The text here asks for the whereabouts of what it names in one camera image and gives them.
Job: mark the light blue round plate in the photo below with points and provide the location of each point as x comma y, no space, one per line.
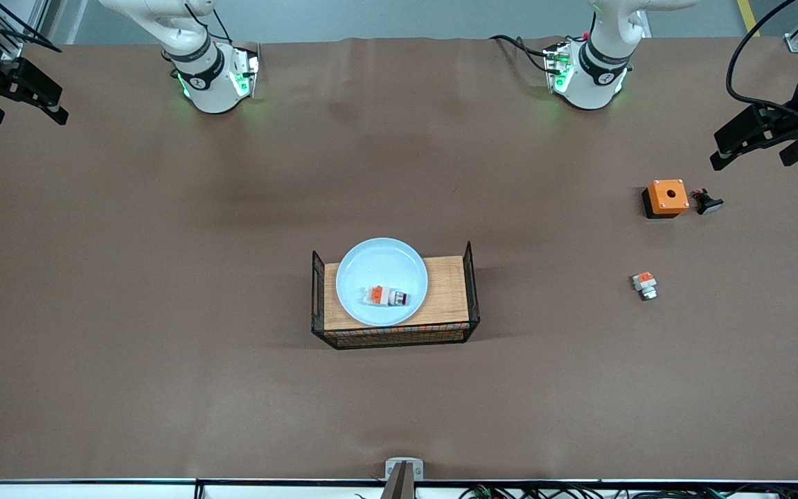
364,270

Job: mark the red push button switch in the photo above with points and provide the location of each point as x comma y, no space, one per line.
385,296

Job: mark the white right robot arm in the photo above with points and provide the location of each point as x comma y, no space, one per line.
212,83

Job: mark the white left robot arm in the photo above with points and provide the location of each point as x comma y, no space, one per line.
593,83

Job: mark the black push button head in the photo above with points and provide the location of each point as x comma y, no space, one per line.
707,203

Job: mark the brown table cover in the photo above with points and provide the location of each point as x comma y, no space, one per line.
94,402

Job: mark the orange button enclosure box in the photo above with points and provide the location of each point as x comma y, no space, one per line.
667,196

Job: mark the white orange push button switch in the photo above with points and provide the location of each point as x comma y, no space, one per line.
645,284

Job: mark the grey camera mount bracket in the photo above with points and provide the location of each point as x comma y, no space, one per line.
404,478

